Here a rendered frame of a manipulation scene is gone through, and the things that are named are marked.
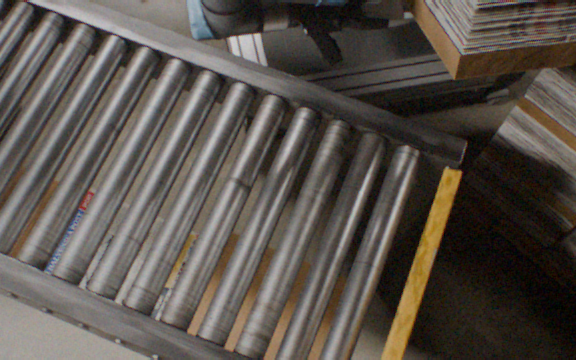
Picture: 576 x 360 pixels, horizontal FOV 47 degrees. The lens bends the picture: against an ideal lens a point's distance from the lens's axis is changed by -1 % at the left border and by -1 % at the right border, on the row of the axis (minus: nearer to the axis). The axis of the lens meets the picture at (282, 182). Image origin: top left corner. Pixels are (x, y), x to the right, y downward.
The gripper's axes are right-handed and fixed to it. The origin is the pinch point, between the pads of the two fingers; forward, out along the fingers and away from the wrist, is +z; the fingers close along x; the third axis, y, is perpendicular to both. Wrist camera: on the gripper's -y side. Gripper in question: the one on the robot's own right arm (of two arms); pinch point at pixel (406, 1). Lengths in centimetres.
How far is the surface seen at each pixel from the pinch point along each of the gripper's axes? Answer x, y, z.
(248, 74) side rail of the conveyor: 7.7, -16.2, -26.0
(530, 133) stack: 7, -43, 36
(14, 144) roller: 1, -19, -68
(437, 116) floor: 58, -82, 39
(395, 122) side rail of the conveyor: -5.6, -21.4, -1.6
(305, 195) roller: -15.6, -25.6, -20.5
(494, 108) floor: 58, -82, 59
